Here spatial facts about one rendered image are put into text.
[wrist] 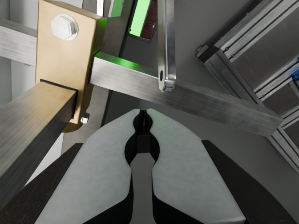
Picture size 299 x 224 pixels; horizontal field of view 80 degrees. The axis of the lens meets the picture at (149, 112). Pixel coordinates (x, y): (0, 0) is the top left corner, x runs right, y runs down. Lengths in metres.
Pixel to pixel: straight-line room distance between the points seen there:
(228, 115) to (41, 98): 0.20
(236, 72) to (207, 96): 0.74
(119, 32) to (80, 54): 0.17
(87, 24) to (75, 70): 0.05
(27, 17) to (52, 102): 0.33
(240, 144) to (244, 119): 1.28
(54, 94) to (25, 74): 0.34
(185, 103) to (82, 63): 0.12
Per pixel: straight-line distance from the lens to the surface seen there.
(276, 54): 1.04
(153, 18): 0.34
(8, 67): 0.53
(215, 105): 0.22
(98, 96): 0.39
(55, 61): 0.20
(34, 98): 0.18
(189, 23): 1.07
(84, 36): 0.19
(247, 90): 1.03
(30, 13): 0.49
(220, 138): 1.43
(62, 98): 0.19
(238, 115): 0.24
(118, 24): 0.35
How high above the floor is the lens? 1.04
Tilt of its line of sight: 61 degrees down
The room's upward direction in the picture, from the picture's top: 178 degrees clockwise
